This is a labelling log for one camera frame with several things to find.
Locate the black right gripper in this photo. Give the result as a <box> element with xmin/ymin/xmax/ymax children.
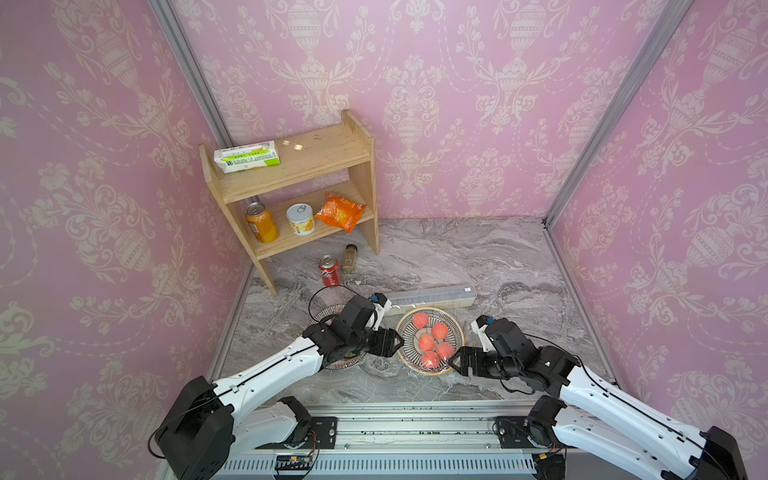
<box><xmin>446</xmin><ymin>346</ymin><xmax>522</xmax><ymax>380</ymax></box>

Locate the cream plastic wrap dispenser box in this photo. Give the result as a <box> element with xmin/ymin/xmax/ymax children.
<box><xmin>385</xmin><ymin>284</ymin><xmax>477</xmax><ymax>315</ymax></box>

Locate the striped plate of peaches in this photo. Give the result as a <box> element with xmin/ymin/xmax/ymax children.
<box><xmin>395</xmin><ymin>307</ymin><xmax>466</xmax><ymax>377</ymax></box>

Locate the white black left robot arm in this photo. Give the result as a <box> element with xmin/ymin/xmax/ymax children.
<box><xmin>147</xmin><ymin>293</ymin><xmax>404</xmax><ymax>479</ymax></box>

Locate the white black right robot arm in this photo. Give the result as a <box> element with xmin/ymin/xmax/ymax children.
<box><xmin>448</xmin><ymin>315</ymin><xmax>748</xmax><ymax>479</ymax></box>

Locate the red cola can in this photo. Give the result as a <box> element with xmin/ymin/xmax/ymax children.
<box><xmin>318</xmin><ymin>255</ymin><xmax>342</xmax><ymax>287</ymax></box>

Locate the orange snack bag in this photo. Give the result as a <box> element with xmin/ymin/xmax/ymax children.
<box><xmin>315</xmin><ymin>192</ymin><xmax>367</xmax><ymax>233</ymax></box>

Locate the white yellow tin can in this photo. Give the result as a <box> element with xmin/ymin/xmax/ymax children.
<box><xmin>286</xmin><ymin>203</ymin><xmax>315</xmax><ymax>236</ymax></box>

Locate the orange drink can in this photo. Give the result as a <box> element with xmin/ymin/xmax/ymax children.
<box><xmin>245</xmin><ymin>202</ymin><xmax>279</xmax><ymax>243</ymax></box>

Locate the wooden two-tier shelf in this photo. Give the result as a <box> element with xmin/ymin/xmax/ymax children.
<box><xmin>199</xmin><ymin>110</ymin><xmax>380</xmax><ymax>295</ymax></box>

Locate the green white carton box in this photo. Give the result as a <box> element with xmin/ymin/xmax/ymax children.
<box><xmin>213</xmin><ymin>141</ymin><xmax>281</xmax><ymax>174</ymax></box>

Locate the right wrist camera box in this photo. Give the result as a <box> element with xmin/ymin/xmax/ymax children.
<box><xmin>471</xmin><ymin>315</ymin><xmax>495</xmax><ymax>352</ymax></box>

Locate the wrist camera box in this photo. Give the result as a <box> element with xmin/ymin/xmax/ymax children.
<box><xmin>471</xmin><ymin>315</ymin><xmax>495</xmax><ymax>352</ymax></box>
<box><xmin>366</xmin><ymin>293</ymin><xmax>392</xmax><ymax>331</ymax></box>

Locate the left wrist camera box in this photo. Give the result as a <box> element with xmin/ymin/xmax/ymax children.
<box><xmin>366</xmin><ymin>293</ymin><xmax>392</xmax><ymax>331</ymax></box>

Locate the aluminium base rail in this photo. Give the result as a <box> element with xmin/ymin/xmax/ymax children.
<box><xmin>157</xmin><ymin>398</ymin><xmax>685</xmax><ymax>480</ymax></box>

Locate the aluminium corner frame post left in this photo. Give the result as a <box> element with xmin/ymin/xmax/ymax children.
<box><xmin>148</xmin><ymin>0</ymin><xmax>234</xmax><ymax>147</ymax></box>

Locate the aluminium corner frame post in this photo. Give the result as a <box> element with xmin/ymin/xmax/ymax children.
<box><xmin>148</xmin><ymin>0</ymin><xmax>234</xmax><ymax>147</ymax></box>
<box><xmin>542</xmin><ymin>0</ymin><xmax>693</xmax><ymax>233</ymax></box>

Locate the aluminium corner frame post right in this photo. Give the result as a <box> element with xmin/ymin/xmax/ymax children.
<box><xmin>542</xmin><ymin>0</ymin><xmax>693</xmax><ymax>233</ymax></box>

